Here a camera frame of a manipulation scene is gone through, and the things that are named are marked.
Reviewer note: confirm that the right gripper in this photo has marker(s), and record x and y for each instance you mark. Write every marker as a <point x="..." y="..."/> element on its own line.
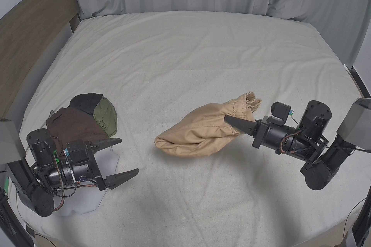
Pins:
<point x="271" y="134"/>

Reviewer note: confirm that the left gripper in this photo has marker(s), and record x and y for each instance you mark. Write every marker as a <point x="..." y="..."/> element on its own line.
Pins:
<point x="75" y="172"/>

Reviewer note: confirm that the beige shorts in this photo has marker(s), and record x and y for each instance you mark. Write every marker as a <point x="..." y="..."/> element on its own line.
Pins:
<point x="197" y="130"/>

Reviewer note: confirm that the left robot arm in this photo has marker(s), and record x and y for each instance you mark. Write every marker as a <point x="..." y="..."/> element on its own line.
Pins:
<point x="23" y="182"/>

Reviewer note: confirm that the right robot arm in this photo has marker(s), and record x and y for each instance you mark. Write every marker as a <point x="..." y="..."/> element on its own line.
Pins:
<point x="321" y="153"/>

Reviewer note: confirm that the bed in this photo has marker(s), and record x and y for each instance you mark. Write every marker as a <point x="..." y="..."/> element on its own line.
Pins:
<point x="188" y="52"/>

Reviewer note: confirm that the green garment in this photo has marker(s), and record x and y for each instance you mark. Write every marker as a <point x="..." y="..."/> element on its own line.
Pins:
<point x="105" y="115"/>

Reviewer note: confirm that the white garment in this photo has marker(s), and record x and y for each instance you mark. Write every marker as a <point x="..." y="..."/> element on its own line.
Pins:
<point x="87" y="199"/>

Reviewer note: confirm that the brown garment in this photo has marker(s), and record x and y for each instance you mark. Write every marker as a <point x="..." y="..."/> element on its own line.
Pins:
<point x="75" y="125"/>

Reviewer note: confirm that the black garment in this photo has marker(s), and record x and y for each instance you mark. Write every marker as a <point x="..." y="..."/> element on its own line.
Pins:
<point x="85" y="102"/>

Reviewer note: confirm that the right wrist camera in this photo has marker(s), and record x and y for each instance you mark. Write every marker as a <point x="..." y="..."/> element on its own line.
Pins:
<point x="281" y="111"/>

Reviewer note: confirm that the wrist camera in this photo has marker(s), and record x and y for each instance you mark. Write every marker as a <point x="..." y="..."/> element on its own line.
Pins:
<point x="76" y="151"/>
<point x="281" y="111"/>

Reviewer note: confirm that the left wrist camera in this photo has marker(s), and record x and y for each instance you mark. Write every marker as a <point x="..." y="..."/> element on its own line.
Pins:
<point x="76" y="151"/>

